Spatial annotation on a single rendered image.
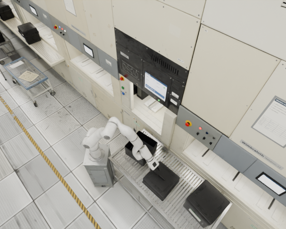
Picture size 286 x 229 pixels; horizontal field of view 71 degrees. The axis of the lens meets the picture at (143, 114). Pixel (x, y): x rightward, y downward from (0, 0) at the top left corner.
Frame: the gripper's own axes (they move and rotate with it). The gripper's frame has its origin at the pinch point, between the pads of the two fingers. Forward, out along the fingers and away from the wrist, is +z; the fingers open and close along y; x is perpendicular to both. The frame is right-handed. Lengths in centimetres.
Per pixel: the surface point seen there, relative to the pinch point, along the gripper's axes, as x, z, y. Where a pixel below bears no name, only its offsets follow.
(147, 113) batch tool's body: 50, -39, 53
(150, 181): 4.7, 6.6, -11.0
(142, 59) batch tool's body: -17, -104, 41
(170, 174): -1.5, 13.2, 9.3
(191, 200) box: -35.1, 25.3, -1.6
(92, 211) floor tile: 99, 33, -71
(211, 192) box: -42, 32, 17
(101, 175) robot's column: 77, -6, -37
